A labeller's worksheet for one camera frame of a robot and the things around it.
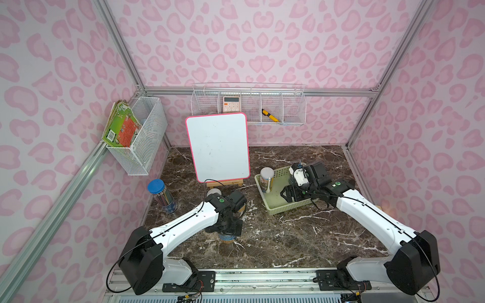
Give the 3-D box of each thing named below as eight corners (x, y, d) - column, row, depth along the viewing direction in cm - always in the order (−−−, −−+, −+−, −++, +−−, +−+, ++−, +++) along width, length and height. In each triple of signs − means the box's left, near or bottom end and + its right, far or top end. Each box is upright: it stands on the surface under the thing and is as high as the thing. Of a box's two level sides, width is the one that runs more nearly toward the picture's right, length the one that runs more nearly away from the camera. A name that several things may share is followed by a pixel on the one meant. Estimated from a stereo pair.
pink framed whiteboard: (198, 184, 104) (180, 139, 78) (203, 160, 115) (189, 113, 89) (249, 184, 104) (249, 138, 78) (249, 160, 115) (249, 113, 89)
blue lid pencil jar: (162, 213, 94) (144, 192, 79) (166, 201, 98) (150, 179, 83) (175, 213, 94) (160, 192, 78) (179, 201, 98) (165, 179, 83)
